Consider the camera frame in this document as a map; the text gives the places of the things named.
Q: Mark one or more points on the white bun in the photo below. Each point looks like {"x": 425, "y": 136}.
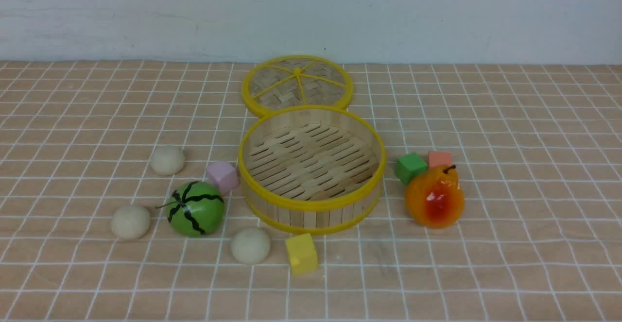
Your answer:
{"x": 250, "y": 246}
{"x": 167, "y": 160}
{"x": 130, "y": 222}

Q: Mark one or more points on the bamboo steamer tray yellow rim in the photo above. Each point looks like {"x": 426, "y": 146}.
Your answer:
{"x": 312, "y": 169}

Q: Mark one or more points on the bamboo steamer lid yellow rim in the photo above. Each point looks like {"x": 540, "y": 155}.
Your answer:
{"x": 296, "y": 80}

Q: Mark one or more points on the pink foam cube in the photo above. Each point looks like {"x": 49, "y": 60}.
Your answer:
{"x": 223, "y": 175}

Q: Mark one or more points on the green foam cube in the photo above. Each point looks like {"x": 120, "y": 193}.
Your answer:
{"x": 409, "y": 166}

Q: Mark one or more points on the yellow foam cube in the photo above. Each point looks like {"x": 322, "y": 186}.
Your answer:
{"x": 302, "y": 254}

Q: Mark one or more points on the orange foam cube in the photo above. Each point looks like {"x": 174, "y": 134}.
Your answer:
{"x": 438, "y": 158}

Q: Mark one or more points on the green toy watermelon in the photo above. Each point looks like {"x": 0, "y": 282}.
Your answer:
{"x": 195, "y": 209}

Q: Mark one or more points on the orange toy pear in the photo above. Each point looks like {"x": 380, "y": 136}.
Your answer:
{"x": 435, "y": 199}

